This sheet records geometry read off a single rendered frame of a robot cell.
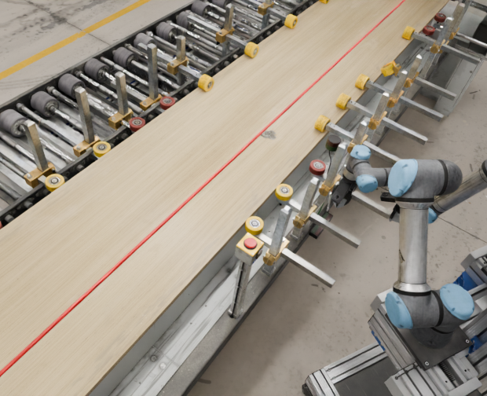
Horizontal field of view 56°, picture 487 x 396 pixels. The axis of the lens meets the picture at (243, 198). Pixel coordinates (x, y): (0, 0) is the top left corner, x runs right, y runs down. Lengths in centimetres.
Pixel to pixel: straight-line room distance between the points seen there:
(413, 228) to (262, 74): 159
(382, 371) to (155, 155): 158
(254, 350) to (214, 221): 97
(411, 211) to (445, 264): 193
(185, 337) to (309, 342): 97
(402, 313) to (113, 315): 100
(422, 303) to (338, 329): 136
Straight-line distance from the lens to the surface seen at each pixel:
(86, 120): 233
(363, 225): 335
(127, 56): 297
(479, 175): 183
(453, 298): 162
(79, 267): 191
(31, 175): 229
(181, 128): 239
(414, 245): 153
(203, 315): 208
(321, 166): 231
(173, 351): 202
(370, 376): 259
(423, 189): 150
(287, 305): 286
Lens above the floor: 250
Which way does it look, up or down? 50 degrees down
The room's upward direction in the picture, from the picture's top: 10 degrees clockwise
